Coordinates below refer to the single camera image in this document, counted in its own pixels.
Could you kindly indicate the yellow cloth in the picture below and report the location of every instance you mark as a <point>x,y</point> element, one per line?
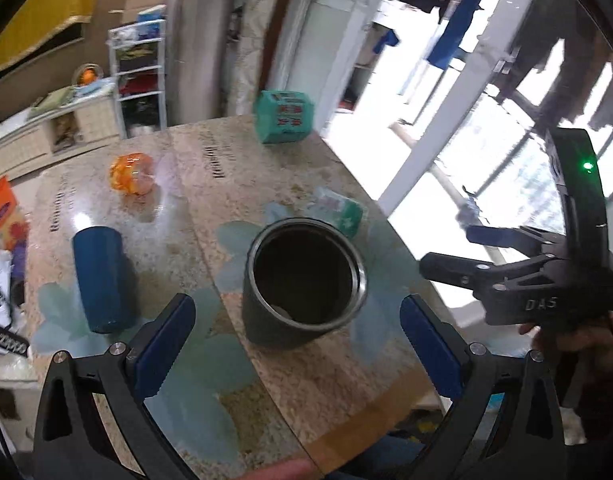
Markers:
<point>41,20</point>

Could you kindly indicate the blue cup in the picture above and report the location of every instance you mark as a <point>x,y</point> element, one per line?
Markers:
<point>104,282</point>

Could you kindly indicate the cardboard box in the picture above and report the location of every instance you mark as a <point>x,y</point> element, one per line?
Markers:
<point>142,7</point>

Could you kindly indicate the wooden mop stick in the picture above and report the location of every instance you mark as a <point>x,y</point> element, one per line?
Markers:
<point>431,162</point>

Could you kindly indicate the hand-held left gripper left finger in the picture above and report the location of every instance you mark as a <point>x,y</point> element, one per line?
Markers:
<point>162,347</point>

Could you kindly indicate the black packet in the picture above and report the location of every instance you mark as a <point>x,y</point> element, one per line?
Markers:
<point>4,340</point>

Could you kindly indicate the person's right hand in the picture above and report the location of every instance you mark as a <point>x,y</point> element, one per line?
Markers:
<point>586,345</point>

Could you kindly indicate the white post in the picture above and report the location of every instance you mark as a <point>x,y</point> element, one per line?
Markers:
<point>451,105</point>

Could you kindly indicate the teal printed box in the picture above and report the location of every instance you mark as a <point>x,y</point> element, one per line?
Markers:
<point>283,116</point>

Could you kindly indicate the glass bowl with orange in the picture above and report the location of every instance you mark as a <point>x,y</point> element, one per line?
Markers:
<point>88,75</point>

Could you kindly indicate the teal and white packet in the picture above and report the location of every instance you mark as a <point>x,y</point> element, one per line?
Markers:
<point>339,210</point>

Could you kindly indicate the dark steel cup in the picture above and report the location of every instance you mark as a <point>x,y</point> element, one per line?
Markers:
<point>301,285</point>

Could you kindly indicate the blue hanging garment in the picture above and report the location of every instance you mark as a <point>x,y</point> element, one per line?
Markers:
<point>459,25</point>

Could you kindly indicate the orange plastic wrapper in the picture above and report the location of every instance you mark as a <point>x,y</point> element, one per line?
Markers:
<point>132,174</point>

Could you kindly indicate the orange snack packet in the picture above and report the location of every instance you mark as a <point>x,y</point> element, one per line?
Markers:
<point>2,207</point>

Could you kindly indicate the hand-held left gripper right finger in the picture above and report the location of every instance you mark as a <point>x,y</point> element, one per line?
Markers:
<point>431,347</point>

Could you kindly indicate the white shelf rack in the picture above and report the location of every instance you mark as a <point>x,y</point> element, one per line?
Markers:
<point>139,77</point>

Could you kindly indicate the tiled low cabinet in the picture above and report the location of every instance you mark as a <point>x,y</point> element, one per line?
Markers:
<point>51,130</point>

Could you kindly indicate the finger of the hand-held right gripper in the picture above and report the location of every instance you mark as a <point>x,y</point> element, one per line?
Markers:
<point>496,236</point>
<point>451,267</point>

